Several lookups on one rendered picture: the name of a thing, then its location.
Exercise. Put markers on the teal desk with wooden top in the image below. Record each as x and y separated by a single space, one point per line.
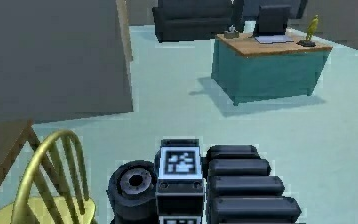
270 70

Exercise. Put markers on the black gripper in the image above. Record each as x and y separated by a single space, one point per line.
133 190

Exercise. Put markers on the yellow wooden chair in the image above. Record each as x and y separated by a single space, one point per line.
50 200

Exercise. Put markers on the brown wooden table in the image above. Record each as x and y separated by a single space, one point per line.
3 150

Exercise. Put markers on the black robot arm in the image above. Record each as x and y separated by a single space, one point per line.
243 186

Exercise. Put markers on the grey tissue box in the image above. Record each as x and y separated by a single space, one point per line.
231 32

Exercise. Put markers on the black laptop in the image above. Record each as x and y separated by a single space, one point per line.
272 25

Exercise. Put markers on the yellow statuette on black base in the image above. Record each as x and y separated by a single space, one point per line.
309 31

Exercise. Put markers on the dark blue sofa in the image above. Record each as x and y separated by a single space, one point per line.
193 21

